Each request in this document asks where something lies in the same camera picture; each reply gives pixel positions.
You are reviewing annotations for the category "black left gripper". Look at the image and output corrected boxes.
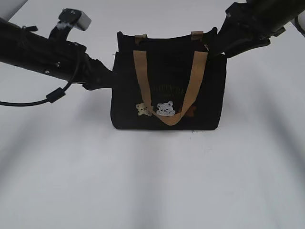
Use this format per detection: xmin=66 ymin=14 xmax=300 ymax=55
xmin=38 ymin=39 xmax=118 ymax=91

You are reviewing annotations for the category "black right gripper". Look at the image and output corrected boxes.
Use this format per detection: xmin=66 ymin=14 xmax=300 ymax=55
xmin=211 ymin=2 xmax=285 ymax=58

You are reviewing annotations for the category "black canvas tote bag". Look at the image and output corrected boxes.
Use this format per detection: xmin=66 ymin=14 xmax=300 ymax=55
xmin=111 ymin=28 xmax=227 ymax=130

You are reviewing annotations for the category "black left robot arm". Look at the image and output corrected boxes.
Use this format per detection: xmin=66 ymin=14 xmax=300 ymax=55
xmin=0 ymin=20 xmax=120 ymax=91

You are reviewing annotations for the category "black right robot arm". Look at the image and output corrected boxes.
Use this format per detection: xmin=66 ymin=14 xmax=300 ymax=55
xmin=209 ymin=0 xmax=305 ymax=58

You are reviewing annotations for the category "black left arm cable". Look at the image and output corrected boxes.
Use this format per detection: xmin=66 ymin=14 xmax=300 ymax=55
xmin=0 ymin=47 xmax=81 ymax=106

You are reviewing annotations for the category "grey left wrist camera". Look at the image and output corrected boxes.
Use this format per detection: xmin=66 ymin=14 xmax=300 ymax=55
xmin=49 ymin=8 xmax=92 ymax=41

